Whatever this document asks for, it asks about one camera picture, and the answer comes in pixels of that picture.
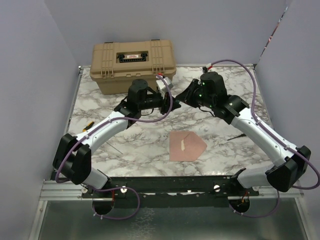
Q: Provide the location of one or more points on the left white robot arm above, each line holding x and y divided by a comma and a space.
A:
73, 158

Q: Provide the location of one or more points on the pink paper envelope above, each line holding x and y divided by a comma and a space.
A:
194, 146

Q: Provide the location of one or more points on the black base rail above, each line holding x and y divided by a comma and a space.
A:
170, 192

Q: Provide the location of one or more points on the thin metal rod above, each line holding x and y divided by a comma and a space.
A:
114, 148

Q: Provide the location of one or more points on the yellow black screwdriver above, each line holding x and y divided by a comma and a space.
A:
87, 127

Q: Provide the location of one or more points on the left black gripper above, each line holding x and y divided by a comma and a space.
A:
165, 102

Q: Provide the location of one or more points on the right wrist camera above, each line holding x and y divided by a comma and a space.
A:
203, 71

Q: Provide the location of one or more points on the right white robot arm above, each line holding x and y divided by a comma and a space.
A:
287, 163

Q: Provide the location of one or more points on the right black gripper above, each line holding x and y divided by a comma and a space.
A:
186, 96

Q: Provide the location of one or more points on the tan plastic toolbox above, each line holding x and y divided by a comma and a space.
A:
115, 65

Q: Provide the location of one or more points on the tan paper letter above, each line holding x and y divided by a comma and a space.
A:
182, 145

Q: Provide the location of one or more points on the red black screwdriver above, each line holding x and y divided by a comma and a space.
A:
238, 136

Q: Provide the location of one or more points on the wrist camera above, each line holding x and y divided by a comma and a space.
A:
203, 71
164, 84

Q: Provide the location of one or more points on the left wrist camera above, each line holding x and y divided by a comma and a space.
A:
164, 84

